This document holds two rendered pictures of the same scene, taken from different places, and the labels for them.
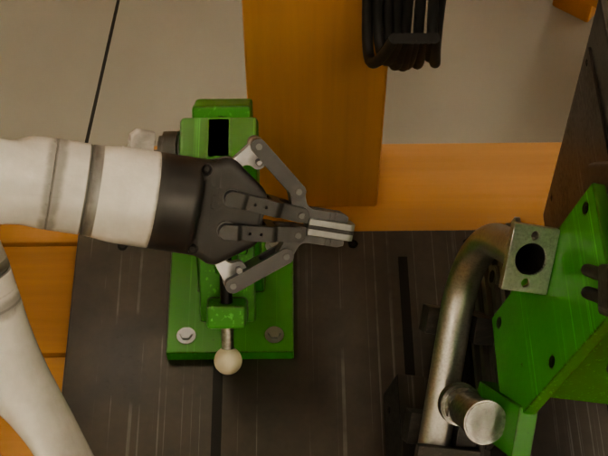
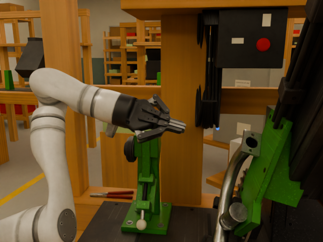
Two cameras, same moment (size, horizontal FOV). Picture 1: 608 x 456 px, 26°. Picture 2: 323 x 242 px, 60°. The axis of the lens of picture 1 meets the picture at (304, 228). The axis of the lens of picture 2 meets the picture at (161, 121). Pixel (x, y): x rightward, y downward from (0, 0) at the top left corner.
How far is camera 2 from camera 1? 0.70 m
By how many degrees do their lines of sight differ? 42
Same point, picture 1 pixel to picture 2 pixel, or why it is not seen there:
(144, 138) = not seen: hidden behind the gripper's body
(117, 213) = (103, 99)
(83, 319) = (96, 219)
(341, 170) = (189, 186)
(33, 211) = (76, 96)
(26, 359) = (58, 147)
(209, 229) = (134, 117)
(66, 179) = (90, 89)
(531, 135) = not seen: outside the picture
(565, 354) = (269, 160)
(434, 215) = not seen: hidden behind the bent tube
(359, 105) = (194, 156)
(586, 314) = (276, 137)
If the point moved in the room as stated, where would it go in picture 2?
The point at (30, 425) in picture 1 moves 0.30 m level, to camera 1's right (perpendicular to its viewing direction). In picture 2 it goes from (50, 167) to (210, 177)
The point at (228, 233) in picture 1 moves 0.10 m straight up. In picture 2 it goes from (141, 116) to (140, 70)
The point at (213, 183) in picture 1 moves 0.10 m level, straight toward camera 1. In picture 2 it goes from (138, 103) to (132, 113)
